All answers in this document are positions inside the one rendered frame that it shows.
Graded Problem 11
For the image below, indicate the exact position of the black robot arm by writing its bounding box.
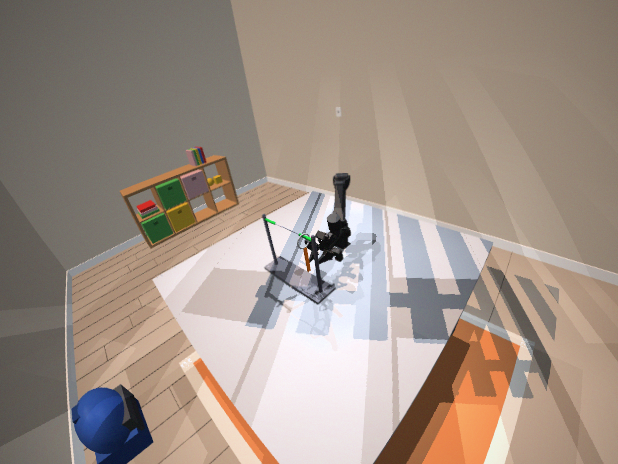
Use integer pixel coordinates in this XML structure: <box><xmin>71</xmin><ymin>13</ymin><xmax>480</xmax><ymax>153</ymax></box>
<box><xmin>315</xmin><ymin>173</ymin><xmax>351</xmax><ymax>249</ymax></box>

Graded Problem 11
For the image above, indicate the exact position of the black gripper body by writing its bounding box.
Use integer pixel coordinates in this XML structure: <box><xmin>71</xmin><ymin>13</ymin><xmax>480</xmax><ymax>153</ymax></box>
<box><xmin>307</xmin><ymin>235</ymin><xmax>344</xmax><ymax>262</ymax></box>

